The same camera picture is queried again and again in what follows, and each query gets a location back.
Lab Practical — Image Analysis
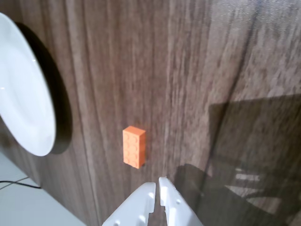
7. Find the orange lego block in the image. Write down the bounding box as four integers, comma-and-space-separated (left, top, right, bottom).
122, 125, 146, 169

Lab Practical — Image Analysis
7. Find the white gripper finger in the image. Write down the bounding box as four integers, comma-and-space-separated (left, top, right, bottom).
101, 181, 157, 226
158, 177, 204, 226

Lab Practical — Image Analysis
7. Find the white round plate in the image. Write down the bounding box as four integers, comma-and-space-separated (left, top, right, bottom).
0, 12, 56, 157

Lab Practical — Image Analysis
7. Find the thin black cable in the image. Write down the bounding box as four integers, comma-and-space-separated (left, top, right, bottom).
0, 180, 42, 189

